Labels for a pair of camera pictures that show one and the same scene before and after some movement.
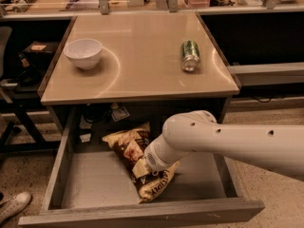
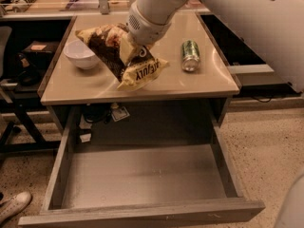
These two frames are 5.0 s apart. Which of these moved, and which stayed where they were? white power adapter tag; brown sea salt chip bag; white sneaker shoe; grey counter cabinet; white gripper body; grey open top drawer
Moved: brown sea salt chip bag; white gripper body
Stayed: grey counter cabinet; grey open top drawer; white sneaker shoe; white power adapter tag
